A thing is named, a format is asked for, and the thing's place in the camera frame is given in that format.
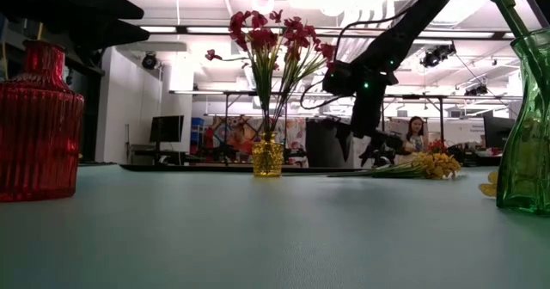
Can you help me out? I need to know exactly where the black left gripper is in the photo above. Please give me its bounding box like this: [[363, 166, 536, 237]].
[[0, 0, 150, 52]]

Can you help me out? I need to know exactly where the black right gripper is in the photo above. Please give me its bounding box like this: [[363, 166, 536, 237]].
[[336, 82, 407, 168]]

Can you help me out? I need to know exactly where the red ribbed glass vase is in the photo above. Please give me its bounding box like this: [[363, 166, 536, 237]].
[[0, 40, 85, 203]]

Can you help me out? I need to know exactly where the yellow textured glass vase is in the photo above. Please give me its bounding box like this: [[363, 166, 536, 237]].
[[251, 132, 285, 179]]

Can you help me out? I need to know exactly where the green glass vase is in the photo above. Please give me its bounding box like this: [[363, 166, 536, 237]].
[[496, 27, 550, 216]]

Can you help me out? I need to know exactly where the black curtain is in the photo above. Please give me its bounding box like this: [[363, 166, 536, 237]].
[[305, 117, 354, 169]]

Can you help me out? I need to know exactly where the black ceiling spotlight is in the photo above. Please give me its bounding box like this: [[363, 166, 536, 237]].
[[419, 42, 457, 70], [141, 52, 158, 71]]

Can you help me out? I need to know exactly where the person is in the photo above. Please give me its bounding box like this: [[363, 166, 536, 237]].
[[401, 115, 430, 155]]

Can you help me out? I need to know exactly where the black computer monitor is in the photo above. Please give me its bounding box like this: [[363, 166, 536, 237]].
[[149, 114, 185, 145], [483, 115, 513, 151]]

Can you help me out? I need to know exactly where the colourful patchwork quilt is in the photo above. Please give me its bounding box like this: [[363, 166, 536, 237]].
[[213, 115, 264, 162]]

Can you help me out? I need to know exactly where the blue storage bin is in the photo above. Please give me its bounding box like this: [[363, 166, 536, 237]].
[[191, 116, 205, 146]]

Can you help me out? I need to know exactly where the teal table mat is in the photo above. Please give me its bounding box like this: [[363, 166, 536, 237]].
[[0, 163, 550, 289]]

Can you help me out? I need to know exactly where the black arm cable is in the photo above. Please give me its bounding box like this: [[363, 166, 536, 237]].
[[299, 80, 340, 110], [334, 9, 409, 62]]

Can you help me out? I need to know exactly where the black metal rig frame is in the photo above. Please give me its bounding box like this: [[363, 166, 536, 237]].
[[386, 93, 523, 152], [169, 89, 289, 166]]

